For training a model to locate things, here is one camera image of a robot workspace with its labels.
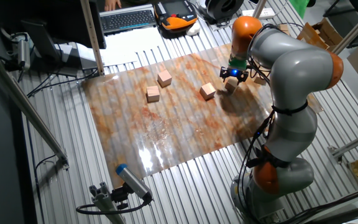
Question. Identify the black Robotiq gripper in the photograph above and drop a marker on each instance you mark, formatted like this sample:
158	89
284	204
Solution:
234	73

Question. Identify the wooden cube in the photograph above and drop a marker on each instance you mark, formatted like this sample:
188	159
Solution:
259	80
231	85
207	91
164	78
153	94

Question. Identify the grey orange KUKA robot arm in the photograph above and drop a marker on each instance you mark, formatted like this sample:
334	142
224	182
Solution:
297	77

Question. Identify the person hand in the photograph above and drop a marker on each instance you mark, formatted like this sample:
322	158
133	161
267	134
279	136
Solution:
112	4

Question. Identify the white computer mouse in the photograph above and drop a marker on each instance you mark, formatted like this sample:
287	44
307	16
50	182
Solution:
193	29

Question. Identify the spare wooden block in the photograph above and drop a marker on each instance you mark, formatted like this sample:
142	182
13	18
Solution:
284	28

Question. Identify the black round spool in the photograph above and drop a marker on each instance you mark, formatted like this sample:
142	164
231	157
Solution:
216	7

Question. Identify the white power strip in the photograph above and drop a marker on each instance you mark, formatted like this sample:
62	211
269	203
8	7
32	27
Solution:
267	13

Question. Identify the orange black teach pendant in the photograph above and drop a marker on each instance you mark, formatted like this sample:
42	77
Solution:
176	15

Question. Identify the orange marble pattern mat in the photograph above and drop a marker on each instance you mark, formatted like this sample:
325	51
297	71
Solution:
166	124

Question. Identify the green cloth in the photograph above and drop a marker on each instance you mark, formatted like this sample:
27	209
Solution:
298	6

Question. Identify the brown cardboard box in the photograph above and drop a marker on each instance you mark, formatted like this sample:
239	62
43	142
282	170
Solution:
322	34

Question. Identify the white paper sheet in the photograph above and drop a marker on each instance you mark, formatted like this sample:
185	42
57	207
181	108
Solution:
118	59
135	40

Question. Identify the black computer keyboard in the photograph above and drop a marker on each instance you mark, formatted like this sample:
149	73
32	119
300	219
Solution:
127	20

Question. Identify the black computer monitor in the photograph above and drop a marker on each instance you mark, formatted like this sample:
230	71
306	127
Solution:
57	18

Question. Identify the grey monitor stand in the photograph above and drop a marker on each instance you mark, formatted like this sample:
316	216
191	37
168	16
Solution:
40	37

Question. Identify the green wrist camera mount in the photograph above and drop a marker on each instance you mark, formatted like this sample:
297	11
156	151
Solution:
238	63

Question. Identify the aluminium upright post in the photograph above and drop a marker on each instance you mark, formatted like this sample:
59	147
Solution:
259	6

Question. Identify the aluminium frame beam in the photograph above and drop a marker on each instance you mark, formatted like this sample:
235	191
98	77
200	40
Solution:
356	28
353	143

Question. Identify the beige upright frame post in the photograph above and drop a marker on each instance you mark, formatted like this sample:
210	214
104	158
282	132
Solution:
92	37

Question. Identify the silver camera with blue cap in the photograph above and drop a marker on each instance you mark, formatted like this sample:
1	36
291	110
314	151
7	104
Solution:
132	182

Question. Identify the aluminium profile camera mount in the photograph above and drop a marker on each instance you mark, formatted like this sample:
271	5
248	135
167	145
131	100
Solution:
104	202

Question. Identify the long aluminium frame rail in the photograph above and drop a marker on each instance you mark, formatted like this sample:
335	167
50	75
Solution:
20	99

